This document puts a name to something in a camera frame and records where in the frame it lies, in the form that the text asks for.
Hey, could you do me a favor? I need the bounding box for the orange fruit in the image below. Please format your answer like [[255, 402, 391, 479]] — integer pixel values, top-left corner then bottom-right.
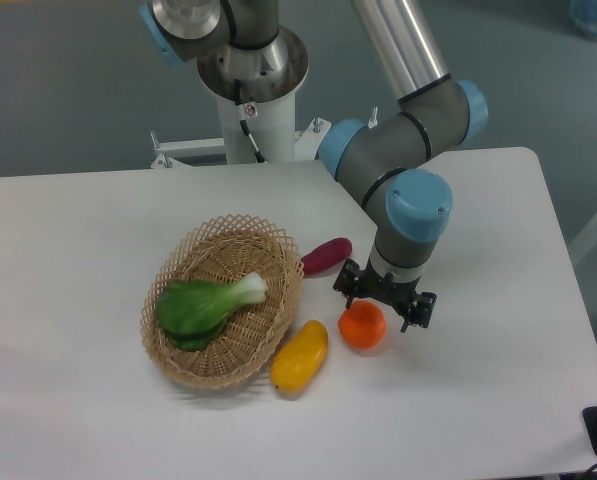
[[337, 300, 387, 350]]

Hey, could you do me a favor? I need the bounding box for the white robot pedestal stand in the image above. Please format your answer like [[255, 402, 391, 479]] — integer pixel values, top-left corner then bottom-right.
[[151, 27, 332, 168]]

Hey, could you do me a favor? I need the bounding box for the blue object top right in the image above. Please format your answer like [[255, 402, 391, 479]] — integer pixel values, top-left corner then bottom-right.
[[569, 0, 597, 42]]

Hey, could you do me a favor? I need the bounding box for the purple sweet potato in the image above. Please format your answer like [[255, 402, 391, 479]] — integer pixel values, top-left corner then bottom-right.
[[302, 237, 353, 276]]

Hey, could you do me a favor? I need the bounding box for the black cable on pedestal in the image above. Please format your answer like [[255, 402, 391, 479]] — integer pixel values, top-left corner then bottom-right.
[[232, 78, 268, 165]]

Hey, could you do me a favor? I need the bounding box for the yellow mango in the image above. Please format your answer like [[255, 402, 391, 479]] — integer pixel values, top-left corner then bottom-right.
[[270, 320, 329, 395]]

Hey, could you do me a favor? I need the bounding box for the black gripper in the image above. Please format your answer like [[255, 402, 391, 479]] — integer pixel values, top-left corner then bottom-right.
[[333, 259, 437, 333]]

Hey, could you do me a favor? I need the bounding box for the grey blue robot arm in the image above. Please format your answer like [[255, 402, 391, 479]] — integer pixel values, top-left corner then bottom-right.
[[139, 1, 488, 328]]

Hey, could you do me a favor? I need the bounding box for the woven wicker basket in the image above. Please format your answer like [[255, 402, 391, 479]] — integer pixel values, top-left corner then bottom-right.
[[141, 215, 303, 389]]

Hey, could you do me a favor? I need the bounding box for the green bok choy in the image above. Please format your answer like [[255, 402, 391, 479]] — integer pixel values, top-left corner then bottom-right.
[[155, 272, 268, 351]]

